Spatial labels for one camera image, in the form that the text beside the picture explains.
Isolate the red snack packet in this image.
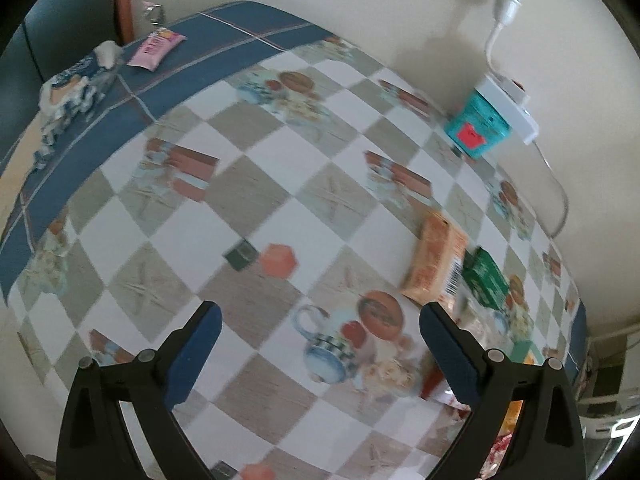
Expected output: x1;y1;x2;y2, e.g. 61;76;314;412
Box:
420;366;457;406

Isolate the beige white snack packet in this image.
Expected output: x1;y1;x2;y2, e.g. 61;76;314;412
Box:
457;304;501;350

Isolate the dark green snack packet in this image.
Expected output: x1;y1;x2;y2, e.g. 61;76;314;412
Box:
462;246;509;311

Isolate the orange biscuit packet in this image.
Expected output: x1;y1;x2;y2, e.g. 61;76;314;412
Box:
401;210;468;318

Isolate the teal box red label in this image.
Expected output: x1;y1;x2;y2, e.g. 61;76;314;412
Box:
444;90;511;159

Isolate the checkered patterned tablecloth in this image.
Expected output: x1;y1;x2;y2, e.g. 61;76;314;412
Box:
1;2;586;479

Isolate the white power strip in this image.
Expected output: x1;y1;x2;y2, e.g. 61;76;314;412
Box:
475;73;539;145

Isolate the blue white crumpled wrapper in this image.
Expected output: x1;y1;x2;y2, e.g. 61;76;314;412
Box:
34;40;124;171

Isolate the pink candy packet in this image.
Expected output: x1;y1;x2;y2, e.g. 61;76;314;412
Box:
127;27;186;72

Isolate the small silver candy wrapper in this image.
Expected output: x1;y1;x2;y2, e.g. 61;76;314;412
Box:
142;0;166;27

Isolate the white wall plug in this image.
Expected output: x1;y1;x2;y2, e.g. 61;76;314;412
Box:
484;0;523;76

